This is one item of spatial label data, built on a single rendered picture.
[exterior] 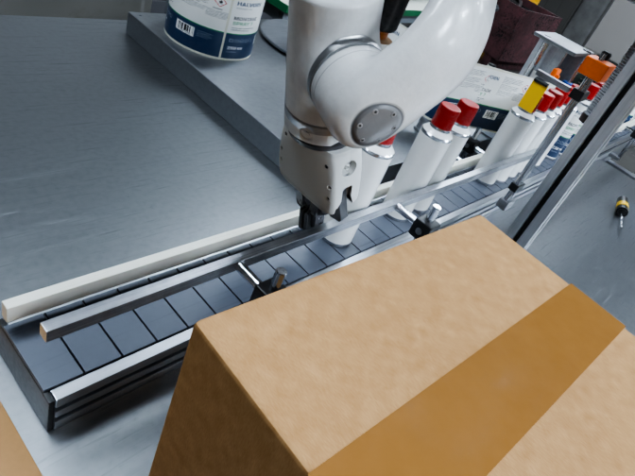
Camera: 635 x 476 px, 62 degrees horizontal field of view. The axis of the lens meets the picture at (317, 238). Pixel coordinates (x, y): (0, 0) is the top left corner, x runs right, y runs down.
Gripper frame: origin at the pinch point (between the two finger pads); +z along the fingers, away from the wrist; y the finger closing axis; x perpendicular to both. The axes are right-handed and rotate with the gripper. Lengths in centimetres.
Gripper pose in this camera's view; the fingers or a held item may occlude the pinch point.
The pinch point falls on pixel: (312, 215)
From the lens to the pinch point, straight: 70.1
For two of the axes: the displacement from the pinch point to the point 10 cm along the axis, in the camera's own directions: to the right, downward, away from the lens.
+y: -6.7, -6.1, 4.1
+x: -7.4, 4.9, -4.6
